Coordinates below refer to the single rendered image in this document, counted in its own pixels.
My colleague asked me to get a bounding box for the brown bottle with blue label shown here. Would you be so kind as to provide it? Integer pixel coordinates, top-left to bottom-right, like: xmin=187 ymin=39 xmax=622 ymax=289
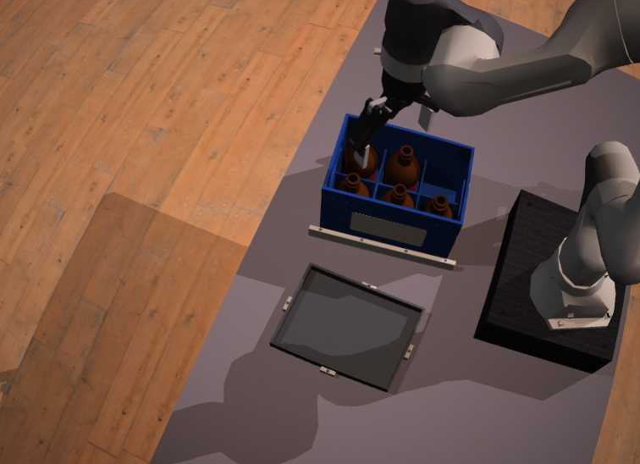
xmin=418 ymin=195 xmax=453 ymax=219

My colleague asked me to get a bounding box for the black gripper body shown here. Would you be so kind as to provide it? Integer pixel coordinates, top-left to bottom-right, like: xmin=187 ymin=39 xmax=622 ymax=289
xmin=380 ymin=68 xmax=426 ymax=110

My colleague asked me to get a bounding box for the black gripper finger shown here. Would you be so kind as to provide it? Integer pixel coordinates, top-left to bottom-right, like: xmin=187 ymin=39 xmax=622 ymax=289
xmin=413 ymin=94 xmax=440 ymax=132
xmin=346 ymin=96 xmax=407 ymax=168

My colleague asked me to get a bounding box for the dark blue crate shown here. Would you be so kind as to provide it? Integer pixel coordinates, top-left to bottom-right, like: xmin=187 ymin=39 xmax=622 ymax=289
xmin=320 ymin=113 xmax=470 ymax=258

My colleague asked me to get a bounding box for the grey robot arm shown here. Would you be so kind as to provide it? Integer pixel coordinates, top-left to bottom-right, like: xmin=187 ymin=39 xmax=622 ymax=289
xmin=374 ymin=0 xmax=640 ymax=330

